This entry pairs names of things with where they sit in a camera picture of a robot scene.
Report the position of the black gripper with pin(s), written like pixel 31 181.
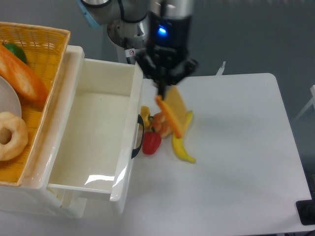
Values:
pixel 165 58

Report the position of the orange toy bread slice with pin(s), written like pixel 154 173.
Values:
pixel 174 109

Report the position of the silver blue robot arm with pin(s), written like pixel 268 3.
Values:
pixel 102 12

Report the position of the white upper drawer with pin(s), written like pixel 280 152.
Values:
pixel 95 154

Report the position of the yellow toy pepper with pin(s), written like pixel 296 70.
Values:
pixel 145 114

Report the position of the orange toy croissant bun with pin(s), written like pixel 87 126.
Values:
pixel 159 124

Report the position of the red toy pepper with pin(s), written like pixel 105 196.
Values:
pixel 151 142

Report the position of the yellow toy banana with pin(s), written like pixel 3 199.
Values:
pixel 178 143

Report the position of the yellow woven basket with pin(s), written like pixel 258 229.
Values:
pixel 44 48

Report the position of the orange toy baguette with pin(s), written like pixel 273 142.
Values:
pixel 21 77

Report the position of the green toy pepper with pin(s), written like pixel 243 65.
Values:
pixel 17 51

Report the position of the white plate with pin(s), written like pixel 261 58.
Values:
pixel 9 100

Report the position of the beige toy donut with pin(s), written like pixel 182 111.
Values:
pixel 13 136

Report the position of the black device at edge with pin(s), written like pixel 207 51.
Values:
pixel 306 211

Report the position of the white table clamp bracket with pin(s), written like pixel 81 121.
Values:
pixel 221 69

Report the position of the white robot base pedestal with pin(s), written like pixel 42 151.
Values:
pixel 128 38

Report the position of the black drawer handle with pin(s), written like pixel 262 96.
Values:
pixel 139 137

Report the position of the white frame at right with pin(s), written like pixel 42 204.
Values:
pixel 307 106

